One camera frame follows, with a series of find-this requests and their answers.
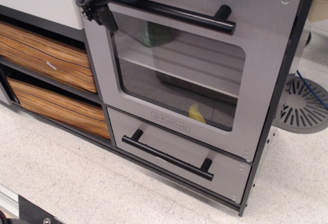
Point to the grey lower drawer front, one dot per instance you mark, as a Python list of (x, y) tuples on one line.
[(229, 175)]

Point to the wood-pattern storage bin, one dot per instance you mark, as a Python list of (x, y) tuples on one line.
[(50, 101), (56, 60)]

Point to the upper wood-pattern storage bin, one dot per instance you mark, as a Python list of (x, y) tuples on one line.
[(56, 60)]

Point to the lower wood-pattern storage bin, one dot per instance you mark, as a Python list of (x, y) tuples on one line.
[(50, 101)]

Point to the yellow toy banana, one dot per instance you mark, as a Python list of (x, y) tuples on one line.
[(195, 114)]

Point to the grey slotted round base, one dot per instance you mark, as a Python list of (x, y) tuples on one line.
[(302, 107)]

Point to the black toy kitchen frame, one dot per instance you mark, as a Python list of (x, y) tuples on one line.
[(284, 79)]

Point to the grey toy oven door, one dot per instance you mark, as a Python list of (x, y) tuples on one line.
[(247, 63)]

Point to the black plate with screw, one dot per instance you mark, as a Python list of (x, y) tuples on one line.
[(31, 213)]

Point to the white oven shelf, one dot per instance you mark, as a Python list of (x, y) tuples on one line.
[(171, 78)]

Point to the black drawer handle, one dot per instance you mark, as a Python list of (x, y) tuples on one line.
[(201, 172)]

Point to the green object inside oven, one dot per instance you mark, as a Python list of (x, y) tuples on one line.
[(152, 34)]

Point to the black oven door handle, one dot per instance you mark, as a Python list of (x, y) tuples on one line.
[(219, 22)]

